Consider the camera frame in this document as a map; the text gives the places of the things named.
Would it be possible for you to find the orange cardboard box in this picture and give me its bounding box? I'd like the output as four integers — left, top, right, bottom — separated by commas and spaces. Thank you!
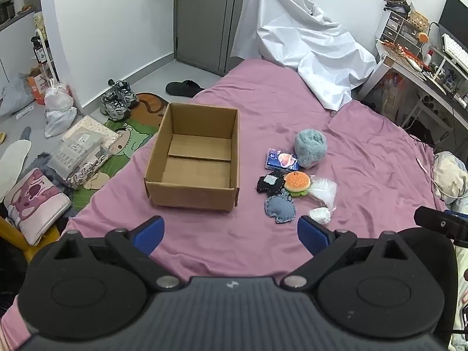
28, 66, 51, 105

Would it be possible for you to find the grey sneaker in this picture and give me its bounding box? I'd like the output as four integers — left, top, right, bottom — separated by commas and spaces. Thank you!
100, 91, 131, 122
108, 79, 138, 107

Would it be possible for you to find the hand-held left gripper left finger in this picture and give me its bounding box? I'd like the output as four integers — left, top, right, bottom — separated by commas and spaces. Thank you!
55, 215, 182, 292

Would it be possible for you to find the black slipper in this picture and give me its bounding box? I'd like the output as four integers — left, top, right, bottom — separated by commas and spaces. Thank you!
165, 79, 206, 98

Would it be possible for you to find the white plastic bag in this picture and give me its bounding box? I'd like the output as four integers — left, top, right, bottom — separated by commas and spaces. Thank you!
44, 78, 78, 138

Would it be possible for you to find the black stitched fabric pouch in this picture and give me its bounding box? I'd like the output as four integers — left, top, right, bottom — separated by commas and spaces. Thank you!
255, 175, 285, 195

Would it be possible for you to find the small white soft bundle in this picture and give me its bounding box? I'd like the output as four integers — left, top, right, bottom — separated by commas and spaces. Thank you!
308, 207, 332, 225

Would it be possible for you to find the white cloth cover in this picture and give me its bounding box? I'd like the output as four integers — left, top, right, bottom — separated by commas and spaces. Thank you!
230, 0, 378, 112

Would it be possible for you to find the small drawer organizer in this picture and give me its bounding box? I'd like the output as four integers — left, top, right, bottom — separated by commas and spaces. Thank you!
379, 6, 422, 46

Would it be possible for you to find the white keyboard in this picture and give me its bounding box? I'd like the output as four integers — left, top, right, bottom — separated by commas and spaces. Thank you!
442, 33, 468, 67

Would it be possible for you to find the blue tissue packet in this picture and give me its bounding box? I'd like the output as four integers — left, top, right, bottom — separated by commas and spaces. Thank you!
265, 148, 301, 172

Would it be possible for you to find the black monitor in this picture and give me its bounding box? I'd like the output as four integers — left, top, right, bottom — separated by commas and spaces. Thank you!
438, 0, 468, 46

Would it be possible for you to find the green cartoon floor mat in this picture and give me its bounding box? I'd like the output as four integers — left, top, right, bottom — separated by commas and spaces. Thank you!
69, 93, 169, 213

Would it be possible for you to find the blue-grey fluffy plush toy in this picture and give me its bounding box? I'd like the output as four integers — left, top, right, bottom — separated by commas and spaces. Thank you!
294, 129, 328, 169

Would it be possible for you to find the burger plush toy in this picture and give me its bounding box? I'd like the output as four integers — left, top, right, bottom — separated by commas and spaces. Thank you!
284, 171, 312, 197

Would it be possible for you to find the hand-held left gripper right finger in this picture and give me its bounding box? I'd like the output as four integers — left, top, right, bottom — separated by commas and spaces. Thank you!
281, 215, 409, 290

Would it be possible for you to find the pink bed sheet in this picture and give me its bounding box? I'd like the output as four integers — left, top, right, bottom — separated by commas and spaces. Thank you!
0, 58, 456, 351

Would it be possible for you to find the pale patterned blanket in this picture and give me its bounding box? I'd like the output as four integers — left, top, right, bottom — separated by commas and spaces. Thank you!
433, 151, 468, 202

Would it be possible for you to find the stack of wrapped packets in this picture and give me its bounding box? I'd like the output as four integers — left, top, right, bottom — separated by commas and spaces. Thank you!
47, 115, 122, 190

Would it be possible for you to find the grey plastic bag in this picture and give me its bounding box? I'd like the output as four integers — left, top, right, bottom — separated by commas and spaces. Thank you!
0, 74, 36, 116

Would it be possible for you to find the white desk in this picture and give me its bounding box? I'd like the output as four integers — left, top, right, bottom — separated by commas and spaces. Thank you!
360, 39, 468, 143

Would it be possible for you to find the clear plastic bag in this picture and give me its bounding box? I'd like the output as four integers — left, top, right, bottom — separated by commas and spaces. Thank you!
308, 177, 338, 210

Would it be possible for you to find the white insole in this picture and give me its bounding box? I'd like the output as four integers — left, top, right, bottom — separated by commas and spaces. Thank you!
0, 139, 32, 200

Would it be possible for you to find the grey denim stitched pouch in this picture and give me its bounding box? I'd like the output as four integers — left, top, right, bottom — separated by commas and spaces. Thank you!
265, 195, 296, 224

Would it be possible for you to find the pink cartoon cushion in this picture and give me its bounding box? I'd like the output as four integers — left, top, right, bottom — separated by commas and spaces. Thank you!
3, 168, 72, 246

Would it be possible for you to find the grey wardrobe door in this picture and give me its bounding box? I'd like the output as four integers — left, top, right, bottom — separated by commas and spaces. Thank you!
174, 0, 283, 76

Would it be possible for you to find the brown cardboard box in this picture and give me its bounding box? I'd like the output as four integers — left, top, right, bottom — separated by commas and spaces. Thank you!
144, 102, 240, 213

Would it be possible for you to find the white cable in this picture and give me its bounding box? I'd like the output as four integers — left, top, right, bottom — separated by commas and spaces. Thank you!
416, 158, 468, 204

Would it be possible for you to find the wicker basket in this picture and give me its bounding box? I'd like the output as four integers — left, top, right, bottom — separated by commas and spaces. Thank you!
407, 9, 429, 32

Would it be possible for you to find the yellow stool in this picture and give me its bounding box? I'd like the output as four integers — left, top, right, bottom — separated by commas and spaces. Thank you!
0, 215, 60, 264

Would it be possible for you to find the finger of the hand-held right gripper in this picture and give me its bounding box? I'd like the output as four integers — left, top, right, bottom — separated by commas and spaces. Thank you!
414, 207, 468, 247

